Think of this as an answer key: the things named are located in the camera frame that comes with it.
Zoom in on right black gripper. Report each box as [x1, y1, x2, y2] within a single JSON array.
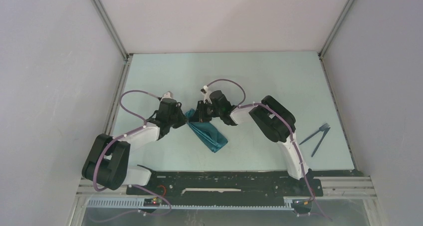
[[190, 100, 223, 122]]

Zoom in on teal satin napkin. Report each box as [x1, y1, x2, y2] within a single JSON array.
[[188, 122, 228, 153]]

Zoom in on blue plastic fork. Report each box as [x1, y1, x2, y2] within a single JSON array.
[[299, 123, 330, 145]]

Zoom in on blue plastic knife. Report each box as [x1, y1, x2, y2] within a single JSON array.
[[311, 127, 331, 158]]

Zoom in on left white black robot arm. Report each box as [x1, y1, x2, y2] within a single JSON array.
[[82, 98, 187, 194]]

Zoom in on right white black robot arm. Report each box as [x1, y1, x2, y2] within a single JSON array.
[[187, 90, 310, 195]]

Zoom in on small black circuit board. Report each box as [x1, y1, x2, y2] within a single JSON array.
[[143, 198, 162, 207]]

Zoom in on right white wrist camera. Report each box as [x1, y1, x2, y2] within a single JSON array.
[[201, 85, 212, 104]]

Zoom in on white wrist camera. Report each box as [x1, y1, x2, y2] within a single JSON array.
[[162, 91, 174, 99], [201, 85, 212, 104]]

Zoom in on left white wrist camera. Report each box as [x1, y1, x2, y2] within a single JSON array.
[[162, 91, 174, 99]]

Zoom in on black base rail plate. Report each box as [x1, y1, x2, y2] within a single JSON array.
[[126, 171, 323, 206]]

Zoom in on grey slotted cable duct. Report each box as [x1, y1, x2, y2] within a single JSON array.
[[86, 198, 293, 211]]

